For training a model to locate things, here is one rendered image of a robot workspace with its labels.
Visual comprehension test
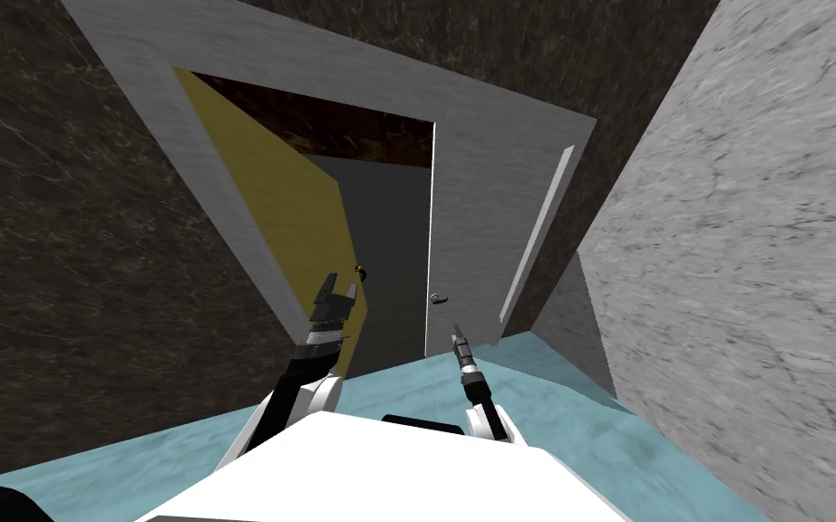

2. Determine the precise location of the yellow door leaf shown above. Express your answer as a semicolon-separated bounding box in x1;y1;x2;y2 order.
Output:
170;66;371;380

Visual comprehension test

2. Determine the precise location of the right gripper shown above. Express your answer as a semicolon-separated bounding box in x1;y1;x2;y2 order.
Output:
451;324;476;370

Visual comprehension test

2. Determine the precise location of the grey door leaf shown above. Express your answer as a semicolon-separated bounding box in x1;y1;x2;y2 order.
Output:
424;120;578;359

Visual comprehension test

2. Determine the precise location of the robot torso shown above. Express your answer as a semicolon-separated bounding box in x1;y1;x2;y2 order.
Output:
134;410;634;522

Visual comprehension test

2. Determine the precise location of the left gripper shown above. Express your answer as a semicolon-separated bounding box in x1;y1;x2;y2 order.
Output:
308;273;360;327

